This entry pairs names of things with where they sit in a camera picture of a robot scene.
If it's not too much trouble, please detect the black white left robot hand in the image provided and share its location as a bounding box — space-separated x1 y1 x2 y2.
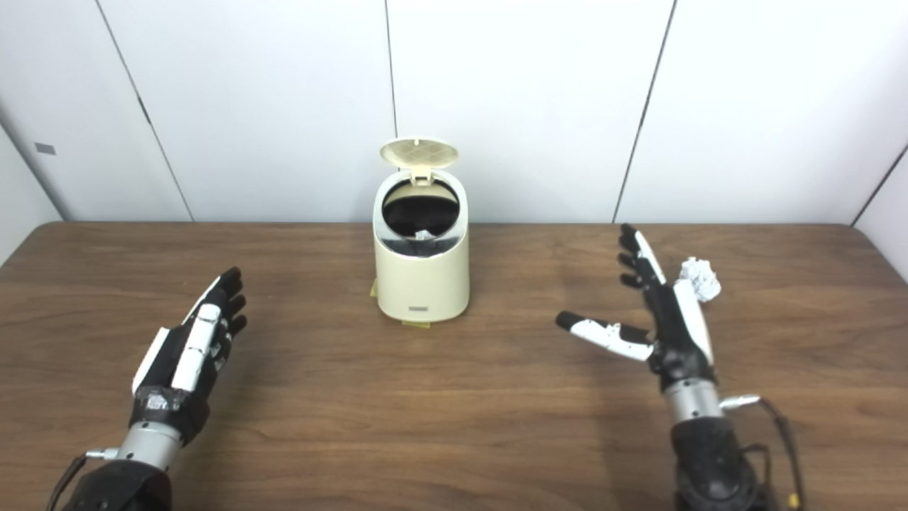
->
131 267 248 448

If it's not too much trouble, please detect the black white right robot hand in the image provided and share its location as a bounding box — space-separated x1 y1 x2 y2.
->
555 224 717 392

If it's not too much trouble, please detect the white paper ball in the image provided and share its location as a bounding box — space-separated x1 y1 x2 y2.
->
677 258 722 304

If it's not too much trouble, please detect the cream-colored bin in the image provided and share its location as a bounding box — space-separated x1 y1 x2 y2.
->
372 167 470 324

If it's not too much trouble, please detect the round cream bin lid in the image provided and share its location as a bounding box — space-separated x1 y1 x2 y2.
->
380 138 460 187

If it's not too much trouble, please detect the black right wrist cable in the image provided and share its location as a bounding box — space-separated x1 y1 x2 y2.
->
720 395 809 511

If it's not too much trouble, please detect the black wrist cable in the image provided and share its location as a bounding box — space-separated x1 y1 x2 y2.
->
720 395 809 511
46 447 121 511

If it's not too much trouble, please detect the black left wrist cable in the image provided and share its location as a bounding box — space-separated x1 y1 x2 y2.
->
46 447 121 511

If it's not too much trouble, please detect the thin cable with yellow plug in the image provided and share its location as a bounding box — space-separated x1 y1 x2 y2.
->
741 444 802 511

